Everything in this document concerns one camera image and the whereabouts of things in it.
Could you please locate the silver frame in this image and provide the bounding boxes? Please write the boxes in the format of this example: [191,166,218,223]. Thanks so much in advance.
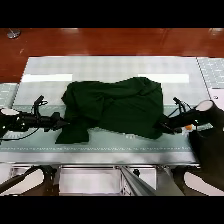
[0,162,224,197]

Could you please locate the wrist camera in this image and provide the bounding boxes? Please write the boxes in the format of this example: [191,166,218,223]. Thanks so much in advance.
[171,96,188,115]
[32,94,50,116]

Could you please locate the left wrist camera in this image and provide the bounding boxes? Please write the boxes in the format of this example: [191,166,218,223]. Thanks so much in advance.
[32,94,50,116]

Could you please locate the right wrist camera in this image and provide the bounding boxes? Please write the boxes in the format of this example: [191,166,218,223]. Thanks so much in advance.
[171,96,188,115]

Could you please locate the black garment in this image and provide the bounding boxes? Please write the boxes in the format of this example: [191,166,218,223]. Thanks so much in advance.
[188,128,224,168]

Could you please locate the black cable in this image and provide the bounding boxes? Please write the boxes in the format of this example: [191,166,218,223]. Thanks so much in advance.
[0,125,43,142]

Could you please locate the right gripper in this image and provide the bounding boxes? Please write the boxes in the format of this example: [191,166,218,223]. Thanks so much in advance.
[164,115,184,133]

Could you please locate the dark green T-shirt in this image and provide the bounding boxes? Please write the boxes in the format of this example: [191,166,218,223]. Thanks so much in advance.
[54,76,165,145]

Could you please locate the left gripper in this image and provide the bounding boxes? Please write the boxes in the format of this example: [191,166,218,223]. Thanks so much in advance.
[41,112,64,132]

